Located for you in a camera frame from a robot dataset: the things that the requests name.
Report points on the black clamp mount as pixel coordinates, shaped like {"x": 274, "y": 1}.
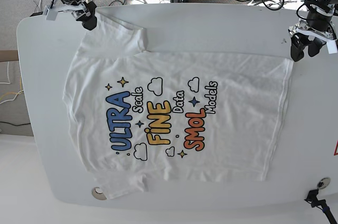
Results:
{"x": 321, "y": 204}

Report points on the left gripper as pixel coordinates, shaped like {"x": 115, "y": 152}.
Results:
{"x": 300, "y": 42}

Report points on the white printed T-shirt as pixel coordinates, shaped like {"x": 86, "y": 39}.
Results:
{"x": 191, "y": 116}

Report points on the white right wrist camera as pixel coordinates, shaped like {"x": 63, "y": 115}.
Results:
{"x": 50, "y": 13}

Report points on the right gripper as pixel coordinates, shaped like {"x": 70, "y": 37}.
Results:
{"x": 84, "y": 12}

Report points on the silver table grommet left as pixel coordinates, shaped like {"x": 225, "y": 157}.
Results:
{"x": 98, "y": 194}

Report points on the silver table grommet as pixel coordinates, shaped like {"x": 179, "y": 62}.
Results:
{"x": 323, "y": 183}
{"x": 98, "y": 194}

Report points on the red warning sticker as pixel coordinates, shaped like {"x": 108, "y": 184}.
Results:
{"x": 336, "y": 149}

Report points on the silver table grommet right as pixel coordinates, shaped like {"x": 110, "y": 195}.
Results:
{"x": 323, "y": 183}

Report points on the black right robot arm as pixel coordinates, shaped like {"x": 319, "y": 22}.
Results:
{"x": 58, "y": 3}

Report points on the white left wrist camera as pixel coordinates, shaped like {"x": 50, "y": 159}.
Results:
{"x": 332, "y": 47}

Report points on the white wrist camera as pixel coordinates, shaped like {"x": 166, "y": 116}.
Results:
{"x": 50, "y": 13}
{"x": 332, "y": 47}

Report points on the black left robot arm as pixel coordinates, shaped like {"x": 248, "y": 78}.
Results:
{"x": 320, "y": 14}

